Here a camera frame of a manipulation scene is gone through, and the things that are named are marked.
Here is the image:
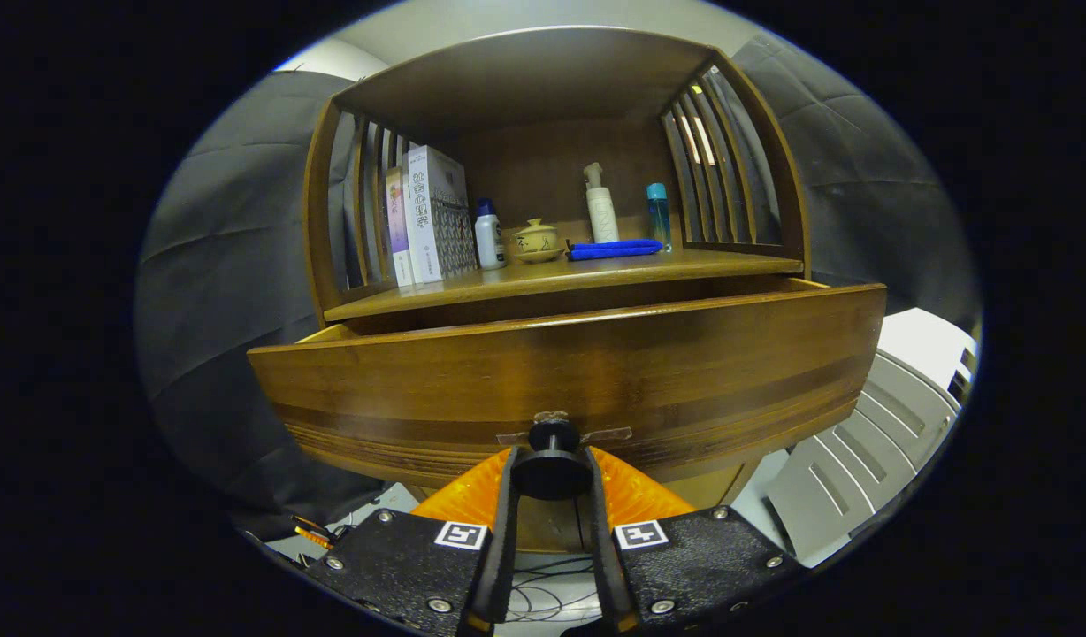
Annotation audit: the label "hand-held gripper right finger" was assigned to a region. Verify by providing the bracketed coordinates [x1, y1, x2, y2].
[583, 445, 805, 634]

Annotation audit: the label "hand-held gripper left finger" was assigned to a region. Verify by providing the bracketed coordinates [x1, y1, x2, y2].
[300, 447, 519, 636]

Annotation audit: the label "black round drawer knob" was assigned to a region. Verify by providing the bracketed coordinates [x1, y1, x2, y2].
[509, 418, 594, 501]

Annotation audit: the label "wooden drawer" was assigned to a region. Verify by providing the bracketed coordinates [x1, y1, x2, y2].
[247, 276, 889, 489]

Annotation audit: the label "white drawer cabinet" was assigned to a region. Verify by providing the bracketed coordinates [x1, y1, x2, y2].
[755, 308, 982, 567]

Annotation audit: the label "wooden countertop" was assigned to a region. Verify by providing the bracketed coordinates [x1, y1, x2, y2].
[324, 234, 805, 324]

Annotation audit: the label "wooden cabinet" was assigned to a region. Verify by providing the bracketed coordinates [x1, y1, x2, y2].
[302, 25, 811, 554]

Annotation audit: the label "orange and black device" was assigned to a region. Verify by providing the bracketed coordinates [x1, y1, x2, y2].
[291, 515, 354, 551]

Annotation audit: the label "blue folded cloth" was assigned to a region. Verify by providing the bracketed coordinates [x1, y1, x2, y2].
[566, 238, 665, 262]

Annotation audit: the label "beige lidded teacup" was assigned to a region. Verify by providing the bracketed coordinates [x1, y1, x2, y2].
[510, 218, 567, 264]

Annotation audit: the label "white bottle with blue cap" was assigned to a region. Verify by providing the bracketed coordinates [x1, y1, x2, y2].
[474, 198, 508, 271]

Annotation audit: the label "white patterned book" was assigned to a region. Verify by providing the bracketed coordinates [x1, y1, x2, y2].
[402, 144, 478, 285]

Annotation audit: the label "purple and white book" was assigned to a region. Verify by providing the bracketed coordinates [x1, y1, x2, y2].
[384, 166, 416, 288]

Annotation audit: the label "clear blue bottle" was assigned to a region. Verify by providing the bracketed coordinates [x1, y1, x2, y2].
[646, 182, 673, 254]

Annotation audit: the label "white pump bottle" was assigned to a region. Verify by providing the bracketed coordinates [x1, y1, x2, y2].
[583, 162, 621, 244]

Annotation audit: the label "black backdrop cloth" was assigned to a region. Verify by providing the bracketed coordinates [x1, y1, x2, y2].
[134, 34, 982, 541]

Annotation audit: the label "black floor cables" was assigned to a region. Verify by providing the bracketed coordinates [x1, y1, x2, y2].
[503, 553, 597, 625]

